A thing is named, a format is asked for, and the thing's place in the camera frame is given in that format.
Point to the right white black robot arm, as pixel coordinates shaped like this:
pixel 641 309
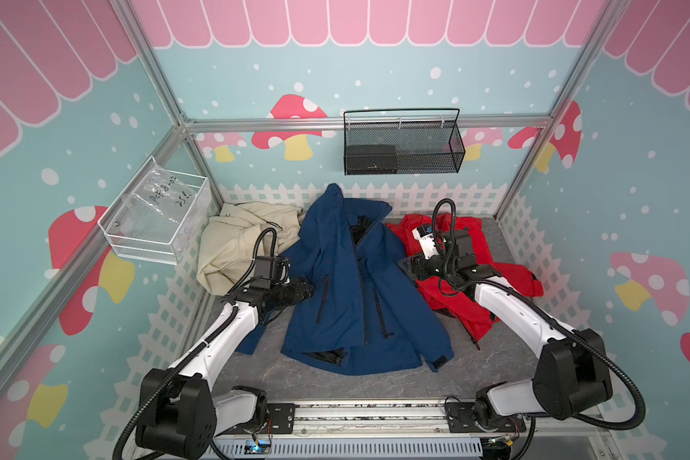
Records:
pixel 573 373

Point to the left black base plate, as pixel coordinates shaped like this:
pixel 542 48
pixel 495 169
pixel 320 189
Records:
pixel 279 420

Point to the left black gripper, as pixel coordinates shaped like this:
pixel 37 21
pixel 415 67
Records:
pixel 301 290

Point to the black wire mesh basket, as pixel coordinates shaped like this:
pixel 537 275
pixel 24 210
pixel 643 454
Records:
pixel 427 140

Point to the aluminium front rail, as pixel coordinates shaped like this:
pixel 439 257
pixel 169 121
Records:
pixel 410 429

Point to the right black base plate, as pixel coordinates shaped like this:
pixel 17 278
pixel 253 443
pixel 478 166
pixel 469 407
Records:
pixel 460 417

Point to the white wire basket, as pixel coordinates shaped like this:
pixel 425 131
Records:
pixel 192 223

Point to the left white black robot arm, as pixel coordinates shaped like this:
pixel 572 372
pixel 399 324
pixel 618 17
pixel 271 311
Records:
pixel 177 414

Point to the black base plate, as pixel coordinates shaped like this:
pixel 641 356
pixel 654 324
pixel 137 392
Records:
pixel 279 420
pixel 460 417

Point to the black box in basket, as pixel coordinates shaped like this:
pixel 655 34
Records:
pixel 365 160

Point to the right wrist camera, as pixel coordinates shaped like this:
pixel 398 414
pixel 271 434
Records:
pixel 431 245

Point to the navy blue jacket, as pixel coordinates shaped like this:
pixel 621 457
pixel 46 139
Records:
pixel 365 316

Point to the cream beige jacket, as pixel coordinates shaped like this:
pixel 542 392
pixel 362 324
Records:
pixel 227 242

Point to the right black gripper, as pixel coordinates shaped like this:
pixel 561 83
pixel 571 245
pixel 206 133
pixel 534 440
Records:
pixel 416 263

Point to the red jacket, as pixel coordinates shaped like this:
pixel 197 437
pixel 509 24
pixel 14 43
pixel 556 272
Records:
pixel 477 320

